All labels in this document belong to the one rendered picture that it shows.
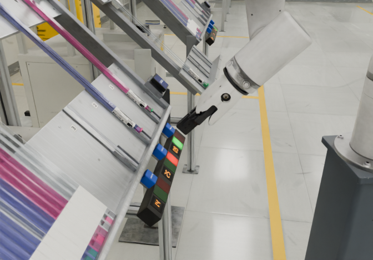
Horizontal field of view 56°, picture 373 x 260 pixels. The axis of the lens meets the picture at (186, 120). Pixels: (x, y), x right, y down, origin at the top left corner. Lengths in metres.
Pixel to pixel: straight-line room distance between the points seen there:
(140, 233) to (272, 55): 1.13
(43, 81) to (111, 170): 1.41
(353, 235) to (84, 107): 0.69
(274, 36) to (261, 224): 1.16
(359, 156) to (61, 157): 0.64
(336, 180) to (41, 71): 1.58
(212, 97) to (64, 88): 1.40
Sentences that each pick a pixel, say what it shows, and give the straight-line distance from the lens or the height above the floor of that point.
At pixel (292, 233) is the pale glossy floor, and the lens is 1.70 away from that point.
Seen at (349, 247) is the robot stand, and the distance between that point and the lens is 0.99.
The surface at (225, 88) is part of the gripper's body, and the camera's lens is 0.71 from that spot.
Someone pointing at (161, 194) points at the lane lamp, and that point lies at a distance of 0.79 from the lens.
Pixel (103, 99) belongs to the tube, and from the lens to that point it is 0.82.
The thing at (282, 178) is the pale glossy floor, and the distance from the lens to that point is 2.02.
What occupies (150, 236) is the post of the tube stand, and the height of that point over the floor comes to 0.01.
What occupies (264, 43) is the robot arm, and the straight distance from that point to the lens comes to 0.70.
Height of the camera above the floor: 1.14
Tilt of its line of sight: 27 degrees down
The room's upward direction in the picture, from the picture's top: straight up
